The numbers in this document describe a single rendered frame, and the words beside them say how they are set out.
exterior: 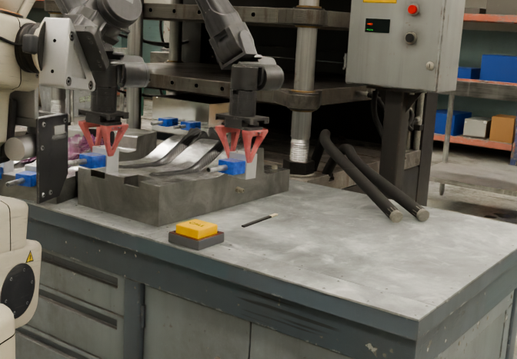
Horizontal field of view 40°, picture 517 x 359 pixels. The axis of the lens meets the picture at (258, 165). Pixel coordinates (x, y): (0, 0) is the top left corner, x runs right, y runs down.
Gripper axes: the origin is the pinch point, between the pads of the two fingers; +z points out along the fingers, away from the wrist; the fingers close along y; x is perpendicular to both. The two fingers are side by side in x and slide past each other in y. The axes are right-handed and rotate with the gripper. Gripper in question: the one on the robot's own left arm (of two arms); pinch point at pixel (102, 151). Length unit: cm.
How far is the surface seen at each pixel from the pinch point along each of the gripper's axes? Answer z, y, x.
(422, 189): 31, -11, -160
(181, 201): 8.9, -19.0, -5.9
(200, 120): 3, 39, -79
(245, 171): 0.8, -31.3, -12.2
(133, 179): 5.5, -8.1, -2.0
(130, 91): -4, 70, -75
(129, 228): 13.6, -15.8, 6.2
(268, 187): 10.6, -18.8, -39.1
